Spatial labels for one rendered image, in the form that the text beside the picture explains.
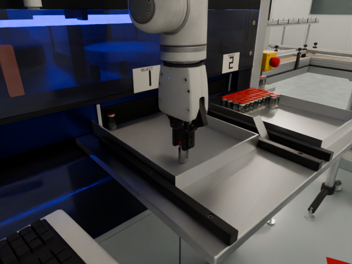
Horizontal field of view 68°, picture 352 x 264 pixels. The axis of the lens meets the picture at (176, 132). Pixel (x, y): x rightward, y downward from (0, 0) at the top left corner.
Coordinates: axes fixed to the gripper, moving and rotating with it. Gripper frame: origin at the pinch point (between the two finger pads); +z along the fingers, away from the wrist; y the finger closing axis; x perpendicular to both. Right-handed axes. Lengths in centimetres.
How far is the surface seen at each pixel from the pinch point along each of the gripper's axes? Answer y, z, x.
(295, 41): -387, 54, 841
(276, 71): -30, 3, 91
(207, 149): -0.5, 5.7, 8.0
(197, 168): 6.8, 3.4, -2.5
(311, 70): -29, 7, 128
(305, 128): 9.2, 5.8, 37.1
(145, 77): -18.8, -9.1, 4.3
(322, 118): 9.3, 5.8, 48.4
